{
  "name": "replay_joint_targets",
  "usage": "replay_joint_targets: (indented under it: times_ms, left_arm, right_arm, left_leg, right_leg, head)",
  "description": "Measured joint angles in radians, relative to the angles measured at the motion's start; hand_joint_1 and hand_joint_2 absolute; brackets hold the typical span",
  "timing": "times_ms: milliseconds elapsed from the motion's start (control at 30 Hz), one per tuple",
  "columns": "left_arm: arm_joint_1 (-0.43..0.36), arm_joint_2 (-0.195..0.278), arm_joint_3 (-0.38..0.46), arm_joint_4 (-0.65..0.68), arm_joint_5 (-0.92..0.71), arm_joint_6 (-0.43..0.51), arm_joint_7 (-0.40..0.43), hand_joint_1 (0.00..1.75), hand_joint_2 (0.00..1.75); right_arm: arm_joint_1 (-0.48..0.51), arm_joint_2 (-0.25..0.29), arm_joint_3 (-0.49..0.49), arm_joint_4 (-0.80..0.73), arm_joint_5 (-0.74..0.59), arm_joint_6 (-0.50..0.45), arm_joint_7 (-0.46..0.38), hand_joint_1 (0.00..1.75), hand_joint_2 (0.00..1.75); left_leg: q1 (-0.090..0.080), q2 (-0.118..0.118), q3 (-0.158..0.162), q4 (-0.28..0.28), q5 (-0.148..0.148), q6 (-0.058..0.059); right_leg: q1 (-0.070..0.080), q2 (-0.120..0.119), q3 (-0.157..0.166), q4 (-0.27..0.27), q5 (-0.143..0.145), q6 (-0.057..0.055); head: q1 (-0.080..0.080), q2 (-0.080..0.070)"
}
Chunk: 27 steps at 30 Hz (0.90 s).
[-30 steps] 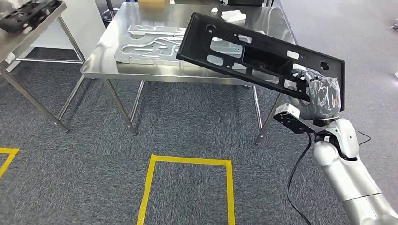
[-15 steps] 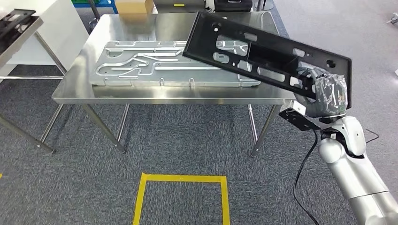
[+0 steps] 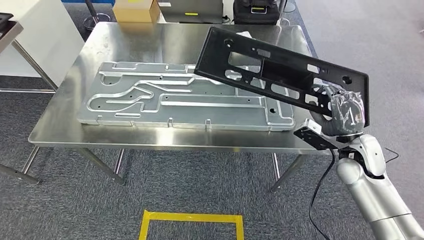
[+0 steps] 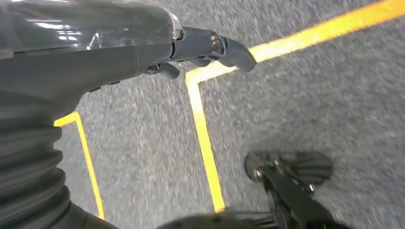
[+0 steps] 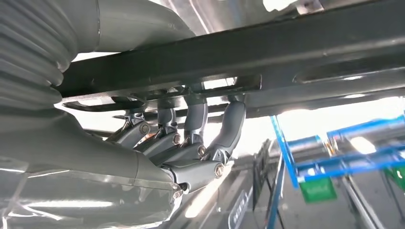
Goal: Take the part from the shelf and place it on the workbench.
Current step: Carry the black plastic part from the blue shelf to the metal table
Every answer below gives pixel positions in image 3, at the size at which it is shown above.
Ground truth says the cardboard box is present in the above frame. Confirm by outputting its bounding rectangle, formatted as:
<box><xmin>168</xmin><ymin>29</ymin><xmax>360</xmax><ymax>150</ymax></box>
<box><xmin>112</xmin><ymin>0</ymin><xmax>162</xmax><ymax>24</ymax></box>

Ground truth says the black plastic frame part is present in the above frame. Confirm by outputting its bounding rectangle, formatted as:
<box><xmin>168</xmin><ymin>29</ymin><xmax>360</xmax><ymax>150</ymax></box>
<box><xmin>193</xmin><ymin>26</ymin><xmax>370</xmax><ymax>128</ymax></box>

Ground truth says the aluminium fixture plate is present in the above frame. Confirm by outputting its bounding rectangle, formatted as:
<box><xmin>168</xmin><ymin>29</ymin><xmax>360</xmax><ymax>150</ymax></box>
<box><xmin>76</xmin><ymin>61</ymin><xmax>296</xmax><ymax>133</ymax></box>

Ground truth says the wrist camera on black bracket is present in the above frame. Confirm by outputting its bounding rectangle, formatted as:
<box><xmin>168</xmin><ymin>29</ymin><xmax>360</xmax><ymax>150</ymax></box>
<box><xmin>293</xmin><ymin>118</ymin><xmax>340</xmax><ymax>152</ymax></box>

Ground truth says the black camera cable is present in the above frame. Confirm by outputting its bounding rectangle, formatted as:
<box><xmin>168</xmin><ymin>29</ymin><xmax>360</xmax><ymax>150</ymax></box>
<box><xmin>308</xmin><ymin>157</ymin><xmax>336</xmax><ymax>240</ymax></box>

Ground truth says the grey laptop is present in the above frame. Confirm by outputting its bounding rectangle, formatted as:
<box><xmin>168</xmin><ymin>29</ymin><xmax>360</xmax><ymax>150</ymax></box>
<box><xmin>158</xmin><ymin>0</ymin><xmax>224</xmax><ymax>25</ymax></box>

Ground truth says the steel workbench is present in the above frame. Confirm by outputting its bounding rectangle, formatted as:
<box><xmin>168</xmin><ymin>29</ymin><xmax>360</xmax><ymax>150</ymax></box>
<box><xmin>21</xmin><ymin>21</ymin><xmax>334</xmax><ymax>195</ymax></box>

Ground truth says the chrome stanchion post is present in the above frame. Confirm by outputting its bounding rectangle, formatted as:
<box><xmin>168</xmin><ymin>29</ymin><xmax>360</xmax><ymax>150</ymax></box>
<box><xmin>82</xmin><ymin>0</ymin><xmax>115</xmax><ymax>31</ymax></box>
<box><xmin>279</xmin><ymin>0</ymin><xmax>297</xmax><ymax>13</ymax></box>

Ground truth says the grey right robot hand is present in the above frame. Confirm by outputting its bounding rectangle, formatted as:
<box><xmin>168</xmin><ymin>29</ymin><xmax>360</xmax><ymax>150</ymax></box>
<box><xmin>309</xmin><ymin>82</ymin><xmax>366</xmax><ymax>137</ymax></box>

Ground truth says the stack of black plastic parts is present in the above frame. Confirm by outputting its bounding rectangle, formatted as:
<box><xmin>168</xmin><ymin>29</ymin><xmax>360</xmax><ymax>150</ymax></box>
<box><xmin>0</xmin><ymin>12</ymin><xmax>14</xmax><ymax>31</ymax></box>

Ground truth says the black carry case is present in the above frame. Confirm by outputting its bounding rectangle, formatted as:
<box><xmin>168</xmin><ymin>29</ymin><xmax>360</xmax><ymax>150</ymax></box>
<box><xmin>232</xmin><ymin>0</ymin><xmax>281</xmax><ymax>26</ymax></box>

